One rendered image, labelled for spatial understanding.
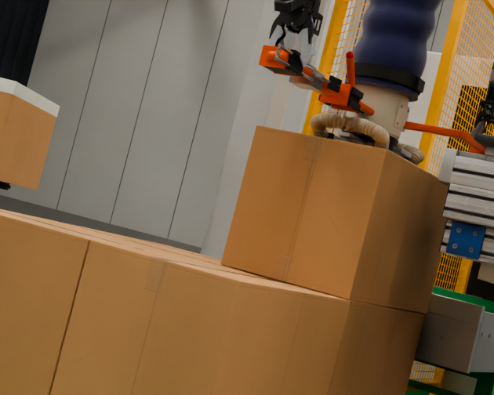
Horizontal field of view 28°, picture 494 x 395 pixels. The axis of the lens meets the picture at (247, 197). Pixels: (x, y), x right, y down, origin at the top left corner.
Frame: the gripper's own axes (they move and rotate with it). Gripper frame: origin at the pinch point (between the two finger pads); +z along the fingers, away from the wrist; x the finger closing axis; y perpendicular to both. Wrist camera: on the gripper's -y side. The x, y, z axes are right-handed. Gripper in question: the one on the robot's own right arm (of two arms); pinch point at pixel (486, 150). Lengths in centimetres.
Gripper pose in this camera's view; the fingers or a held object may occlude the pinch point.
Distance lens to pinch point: 312.0
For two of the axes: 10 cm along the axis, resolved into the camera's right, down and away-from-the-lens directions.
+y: -4.8, -1.7, -8.6
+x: 8.4, 1.9, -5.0
